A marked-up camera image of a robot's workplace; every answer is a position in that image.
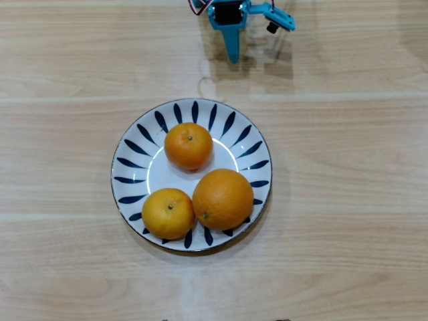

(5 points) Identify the red white servo cable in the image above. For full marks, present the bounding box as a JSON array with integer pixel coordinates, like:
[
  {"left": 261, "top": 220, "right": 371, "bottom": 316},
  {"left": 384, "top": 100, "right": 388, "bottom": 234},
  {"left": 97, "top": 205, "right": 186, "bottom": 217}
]
[{"left": 188, "top": 0, "right": 215, "bottom": 17}]

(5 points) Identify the small scuffed orange fruit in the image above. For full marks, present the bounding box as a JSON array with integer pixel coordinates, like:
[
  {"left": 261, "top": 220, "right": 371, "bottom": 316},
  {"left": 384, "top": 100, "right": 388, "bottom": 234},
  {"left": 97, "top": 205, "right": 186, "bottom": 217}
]
[{"left": 163, "top": 122, "right": 214, "bottom": 172}]

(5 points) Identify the medium smooth orange fruit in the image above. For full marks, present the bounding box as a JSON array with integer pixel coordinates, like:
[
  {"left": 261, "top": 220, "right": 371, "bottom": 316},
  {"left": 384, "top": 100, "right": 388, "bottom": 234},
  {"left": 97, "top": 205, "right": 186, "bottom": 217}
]
[{"left": 141, "top": 188, "right": 196, "bottom": 241}]

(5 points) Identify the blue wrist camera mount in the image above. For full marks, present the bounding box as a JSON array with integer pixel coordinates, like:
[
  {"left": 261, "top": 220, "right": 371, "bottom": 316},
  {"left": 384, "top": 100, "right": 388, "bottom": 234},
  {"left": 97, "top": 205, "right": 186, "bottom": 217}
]
[{"left": 249, "top": 1, "right": 297, "bottom": 34}]

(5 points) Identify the large orange fruit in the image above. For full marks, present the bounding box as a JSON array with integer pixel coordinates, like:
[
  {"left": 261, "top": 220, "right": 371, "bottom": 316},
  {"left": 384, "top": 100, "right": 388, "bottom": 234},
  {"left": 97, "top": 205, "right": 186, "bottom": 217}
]
[{"left": 192, "top": 169, "right": 255, "bottom": 232}]

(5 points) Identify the white plate with blue petals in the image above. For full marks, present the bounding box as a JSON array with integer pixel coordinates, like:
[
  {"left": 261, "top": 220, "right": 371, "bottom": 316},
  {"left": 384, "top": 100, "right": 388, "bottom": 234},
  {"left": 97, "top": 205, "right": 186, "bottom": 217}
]
[{"left": 110, "top": 98, "right": 273, "bottom": 252}]

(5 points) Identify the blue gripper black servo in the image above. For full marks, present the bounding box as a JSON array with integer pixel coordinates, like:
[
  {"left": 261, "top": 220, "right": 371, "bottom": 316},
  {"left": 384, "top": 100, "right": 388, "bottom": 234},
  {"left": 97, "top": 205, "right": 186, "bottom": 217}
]
[{"left": 207, "top": 0, "right": 251, "bottom": 66}]

